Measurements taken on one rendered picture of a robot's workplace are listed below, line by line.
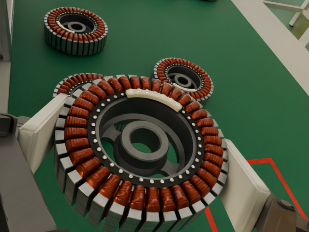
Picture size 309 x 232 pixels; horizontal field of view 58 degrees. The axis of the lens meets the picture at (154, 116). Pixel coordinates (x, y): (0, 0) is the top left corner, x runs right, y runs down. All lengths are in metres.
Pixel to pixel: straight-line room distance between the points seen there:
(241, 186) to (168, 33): 0.54
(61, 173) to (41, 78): 0.33
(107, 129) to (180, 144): 0.05
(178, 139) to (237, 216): 0.07
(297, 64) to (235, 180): 0.67
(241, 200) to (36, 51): 0.44
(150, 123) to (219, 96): 0.37
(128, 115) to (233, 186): 0.09
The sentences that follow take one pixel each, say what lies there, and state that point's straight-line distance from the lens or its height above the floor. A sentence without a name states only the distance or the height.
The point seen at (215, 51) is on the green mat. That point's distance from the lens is 0.68.
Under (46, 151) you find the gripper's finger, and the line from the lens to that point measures 0.17.
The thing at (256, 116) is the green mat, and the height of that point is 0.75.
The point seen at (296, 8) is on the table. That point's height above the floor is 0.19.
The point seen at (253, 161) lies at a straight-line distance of 0.49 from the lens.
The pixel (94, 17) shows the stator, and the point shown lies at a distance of 0.58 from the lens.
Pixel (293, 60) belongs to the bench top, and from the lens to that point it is 0.84.
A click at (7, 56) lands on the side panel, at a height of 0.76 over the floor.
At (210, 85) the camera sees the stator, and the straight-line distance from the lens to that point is 0.51.
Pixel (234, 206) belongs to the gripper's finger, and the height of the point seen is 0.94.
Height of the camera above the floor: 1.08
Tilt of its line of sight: 45 degrees down
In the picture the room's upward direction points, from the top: 23 degrees clockwise
